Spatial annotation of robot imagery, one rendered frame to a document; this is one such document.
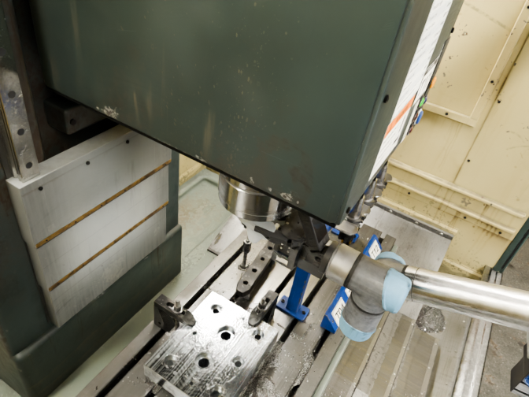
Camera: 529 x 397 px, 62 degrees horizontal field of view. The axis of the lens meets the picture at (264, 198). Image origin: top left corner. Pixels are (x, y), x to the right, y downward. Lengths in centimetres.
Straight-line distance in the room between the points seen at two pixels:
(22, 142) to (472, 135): 145
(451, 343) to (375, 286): 107
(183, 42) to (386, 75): 30
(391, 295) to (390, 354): 82
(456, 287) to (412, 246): 100
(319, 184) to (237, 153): 14
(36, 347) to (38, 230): 42
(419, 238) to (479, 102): 62
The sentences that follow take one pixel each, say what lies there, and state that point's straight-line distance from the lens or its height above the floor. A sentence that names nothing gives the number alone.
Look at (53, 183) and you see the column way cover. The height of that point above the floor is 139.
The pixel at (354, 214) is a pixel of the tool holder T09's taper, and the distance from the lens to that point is 130.
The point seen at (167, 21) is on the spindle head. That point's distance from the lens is 70.
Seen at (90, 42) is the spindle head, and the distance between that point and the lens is 84.
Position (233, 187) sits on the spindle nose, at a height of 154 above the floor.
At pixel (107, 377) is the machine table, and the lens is 130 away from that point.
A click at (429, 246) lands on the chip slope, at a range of 198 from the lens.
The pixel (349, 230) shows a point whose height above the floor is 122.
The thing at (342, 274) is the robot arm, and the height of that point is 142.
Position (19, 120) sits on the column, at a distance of 98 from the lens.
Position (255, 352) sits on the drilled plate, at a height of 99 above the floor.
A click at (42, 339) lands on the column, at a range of 143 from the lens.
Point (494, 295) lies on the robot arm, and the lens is 97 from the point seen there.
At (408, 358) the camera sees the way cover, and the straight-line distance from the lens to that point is 170.
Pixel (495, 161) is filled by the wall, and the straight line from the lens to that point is 182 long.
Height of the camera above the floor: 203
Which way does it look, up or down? 39 degrees down
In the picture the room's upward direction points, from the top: 10 degrees clockwise
